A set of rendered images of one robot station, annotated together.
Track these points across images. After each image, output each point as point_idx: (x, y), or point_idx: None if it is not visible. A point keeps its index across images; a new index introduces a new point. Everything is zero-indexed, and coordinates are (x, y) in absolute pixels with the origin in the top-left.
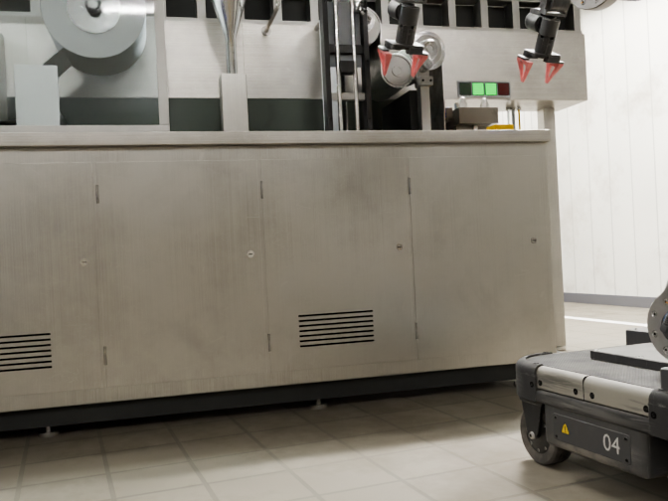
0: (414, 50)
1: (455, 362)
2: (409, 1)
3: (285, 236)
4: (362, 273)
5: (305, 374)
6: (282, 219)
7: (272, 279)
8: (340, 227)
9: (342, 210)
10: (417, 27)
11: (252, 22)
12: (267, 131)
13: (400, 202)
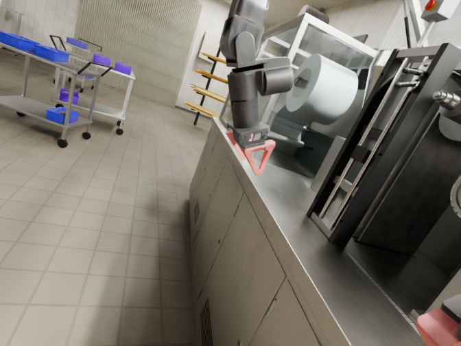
0: (234, 135)
1: None
2: (229, 64)
3: (226, 248)
4: (223, 323)
5: (195, 330)
6: (230, 237)
7: (215, 265)
8: (236, 275)
9: (242, 265)
10: (239, 104)
11: None
12: (247, 175)
13: (260, 310)
